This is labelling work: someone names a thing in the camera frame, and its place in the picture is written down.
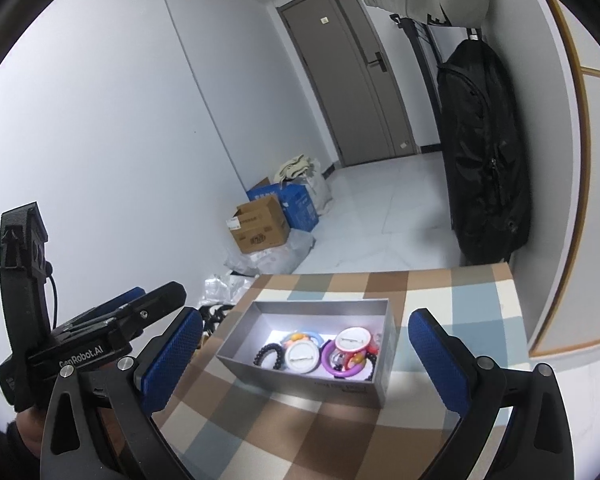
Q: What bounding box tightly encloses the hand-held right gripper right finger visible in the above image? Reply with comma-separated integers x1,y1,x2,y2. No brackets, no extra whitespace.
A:
407,309,576,480

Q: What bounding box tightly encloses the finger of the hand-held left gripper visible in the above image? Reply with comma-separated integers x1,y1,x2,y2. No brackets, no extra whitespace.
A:
111,281,187,334
67,286,148,327

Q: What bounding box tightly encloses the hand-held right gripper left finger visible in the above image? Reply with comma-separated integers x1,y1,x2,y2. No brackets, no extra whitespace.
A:
39,306,203,480

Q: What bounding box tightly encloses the white round pin badge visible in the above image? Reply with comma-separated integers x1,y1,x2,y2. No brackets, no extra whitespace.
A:
334,327,377,356
284,341,323,375

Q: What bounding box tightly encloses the purple ring bracelet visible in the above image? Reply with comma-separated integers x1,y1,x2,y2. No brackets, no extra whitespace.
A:
321,340,368,380

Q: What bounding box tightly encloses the grey cardboard box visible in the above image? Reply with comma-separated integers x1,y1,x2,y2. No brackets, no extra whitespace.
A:
216,299,397,407

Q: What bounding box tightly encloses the person's left forearm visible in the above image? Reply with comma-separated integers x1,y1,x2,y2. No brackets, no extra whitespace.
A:
0,422,42,480

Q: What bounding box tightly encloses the person's left hand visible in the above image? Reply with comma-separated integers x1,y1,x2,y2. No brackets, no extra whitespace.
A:
6,406,46,461

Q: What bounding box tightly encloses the black and white sneaker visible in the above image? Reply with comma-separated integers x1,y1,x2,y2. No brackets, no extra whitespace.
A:
198,302,236,336

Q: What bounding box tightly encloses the silver plastic mailer bag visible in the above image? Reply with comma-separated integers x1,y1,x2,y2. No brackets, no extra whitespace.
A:
200,272,256,306

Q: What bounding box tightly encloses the checkered tablecloth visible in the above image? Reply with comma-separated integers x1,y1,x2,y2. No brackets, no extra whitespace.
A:
152,262,538,480

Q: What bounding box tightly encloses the white plastic mailer bag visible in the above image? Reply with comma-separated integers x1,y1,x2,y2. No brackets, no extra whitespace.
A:
224,232,316,276

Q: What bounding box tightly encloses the brown cardboard carton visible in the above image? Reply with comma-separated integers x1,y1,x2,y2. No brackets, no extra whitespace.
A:
226,196,291,254

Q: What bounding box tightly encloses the blue cardboard carton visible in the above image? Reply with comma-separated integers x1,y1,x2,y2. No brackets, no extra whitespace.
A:
246,180,321,232

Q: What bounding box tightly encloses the beige cloth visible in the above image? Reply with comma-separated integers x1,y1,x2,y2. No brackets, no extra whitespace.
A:
273,156,321,183

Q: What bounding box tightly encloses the black backpack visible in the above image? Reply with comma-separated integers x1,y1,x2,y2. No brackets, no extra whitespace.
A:
436,39,533,267

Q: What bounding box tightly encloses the white wood-trimmed cabinet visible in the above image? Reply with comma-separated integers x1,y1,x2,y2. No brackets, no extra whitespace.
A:
527,0,600,371

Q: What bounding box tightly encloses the brown door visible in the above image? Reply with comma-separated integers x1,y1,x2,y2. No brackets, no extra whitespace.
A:
277,0,443,168

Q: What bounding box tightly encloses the black coat rack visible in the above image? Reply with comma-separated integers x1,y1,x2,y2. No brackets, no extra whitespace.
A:
390,12,443,126

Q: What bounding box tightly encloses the black cable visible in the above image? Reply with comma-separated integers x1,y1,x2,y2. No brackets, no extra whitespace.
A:
45,262,62,331

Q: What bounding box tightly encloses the small black spiral hair tie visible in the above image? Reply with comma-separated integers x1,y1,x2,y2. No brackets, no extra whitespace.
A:
253,342,287,371

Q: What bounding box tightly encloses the light blue ring bracelet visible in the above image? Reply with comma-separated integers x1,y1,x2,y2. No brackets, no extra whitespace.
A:
279,329,327,348

